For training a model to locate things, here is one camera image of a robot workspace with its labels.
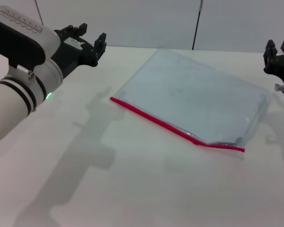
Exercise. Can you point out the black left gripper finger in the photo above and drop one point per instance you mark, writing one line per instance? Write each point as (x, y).
(99, 46)
(75, 29)

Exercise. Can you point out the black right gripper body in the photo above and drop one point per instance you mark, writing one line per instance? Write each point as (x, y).
(282, 66)

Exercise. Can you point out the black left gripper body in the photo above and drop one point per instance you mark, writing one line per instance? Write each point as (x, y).
(73, 54)

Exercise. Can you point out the clear document bag red zip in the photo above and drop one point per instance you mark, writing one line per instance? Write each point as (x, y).
(191, 94)

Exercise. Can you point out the silver plug at right wrist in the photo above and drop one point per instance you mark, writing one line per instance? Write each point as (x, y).
(282, 88)

